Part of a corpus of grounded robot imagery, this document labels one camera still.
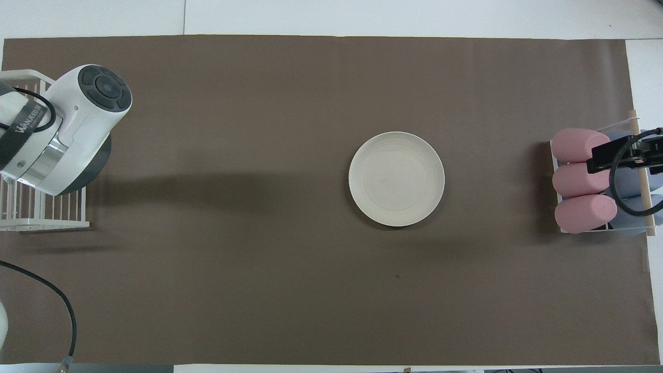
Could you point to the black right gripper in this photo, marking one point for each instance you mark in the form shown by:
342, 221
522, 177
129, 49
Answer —
653, 155

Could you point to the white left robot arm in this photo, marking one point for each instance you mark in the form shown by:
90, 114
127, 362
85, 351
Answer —
88, 129

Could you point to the cream round plate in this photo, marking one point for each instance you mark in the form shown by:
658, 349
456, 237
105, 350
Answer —
397, 179

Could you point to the cup rack with wooden rod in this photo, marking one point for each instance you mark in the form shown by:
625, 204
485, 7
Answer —
644, 187

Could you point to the blue plastic cup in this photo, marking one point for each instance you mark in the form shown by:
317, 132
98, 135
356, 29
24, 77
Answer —
619, 136
629, 181
629, 225

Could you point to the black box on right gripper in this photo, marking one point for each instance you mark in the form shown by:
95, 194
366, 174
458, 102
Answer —
601, 158

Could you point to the pink plastic cup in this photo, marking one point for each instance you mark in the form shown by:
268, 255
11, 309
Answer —
570, 145
577, 181
582, 213

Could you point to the brown table mat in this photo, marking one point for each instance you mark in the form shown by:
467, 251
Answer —
259, 155

